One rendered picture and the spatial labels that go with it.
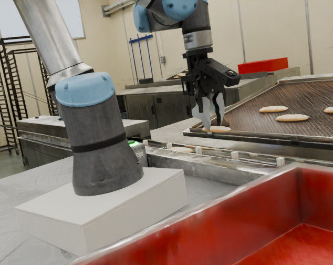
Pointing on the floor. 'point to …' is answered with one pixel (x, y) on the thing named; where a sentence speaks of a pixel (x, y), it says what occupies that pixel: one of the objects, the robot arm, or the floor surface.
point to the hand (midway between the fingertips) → (215, 123)
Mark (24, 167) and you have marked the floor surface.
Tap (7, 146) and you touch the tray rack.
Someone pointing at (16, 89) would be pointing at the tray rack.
